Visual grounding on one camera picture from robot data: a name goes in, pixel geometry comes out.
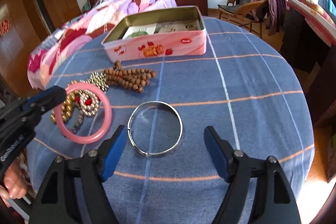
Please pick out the blue plaid tablecloth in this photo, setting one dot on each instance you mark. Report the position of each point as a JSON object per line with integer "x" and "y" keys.
{"x": 244, "y": 89}

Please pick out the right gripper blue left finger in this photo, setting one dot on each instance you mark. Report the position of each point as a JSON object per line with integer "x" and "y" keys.
{"x": 56, "y": 200}

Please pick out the floral pillow on desk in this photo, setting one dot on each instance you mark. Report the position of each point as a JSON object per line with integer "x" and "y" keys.
{"x": 317, "y": 8}

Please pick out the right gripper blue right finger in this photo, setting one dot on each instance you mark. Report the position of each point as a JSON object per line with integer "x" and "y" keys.
{"x": 274, "y": 201}

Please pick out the pink bangle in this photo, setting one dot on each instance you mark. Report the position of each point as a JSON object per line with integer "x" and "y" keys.
{"x": 87, "y": 98}

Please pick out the clothes draped on chair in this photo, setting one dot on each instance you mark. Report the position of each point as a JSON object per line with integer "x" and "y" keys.
{"x": 274, "y": 15}

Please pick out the silver bangle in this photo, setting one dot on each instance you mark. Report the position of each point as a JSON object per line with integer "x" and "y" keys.
{"x": 155, "y": 129}

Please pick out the dark wooden nightstand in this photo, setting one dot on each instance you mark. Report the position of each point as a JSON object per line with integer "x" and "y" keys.
{"x": 201, "y": 4}

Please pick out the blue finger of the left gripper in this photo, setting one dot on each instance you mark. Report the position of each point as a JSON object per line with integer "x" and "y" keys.
{"x": 45, "y": 100}

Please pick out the wooden wardrobe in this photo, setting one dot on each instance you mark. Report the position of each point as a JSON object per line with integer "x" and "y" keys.
{"x": 24, "y": 25}

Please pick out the bed with patchwork quilt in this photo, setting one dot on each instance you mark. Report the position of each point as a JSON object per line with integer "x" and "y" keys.
{"x": 45, "y": 59}

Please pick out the dark wooden desk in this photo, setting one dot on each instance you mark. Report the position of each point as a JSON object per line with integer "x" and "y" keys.
{"x": 309, "y": 40}

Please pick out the person's left hand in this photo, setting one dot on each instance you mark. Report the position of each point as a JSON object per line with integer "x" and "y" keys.
{"x": 15, "y": 185}

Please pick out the wicker chair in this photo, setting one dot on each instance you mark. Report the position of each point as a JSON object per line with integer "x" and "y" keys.
{"x": 242, "y": 16}

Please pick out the pink tin box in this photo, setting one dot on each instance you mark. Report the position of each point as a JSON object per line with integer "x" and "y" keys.
{"x": 181, "y": 43}

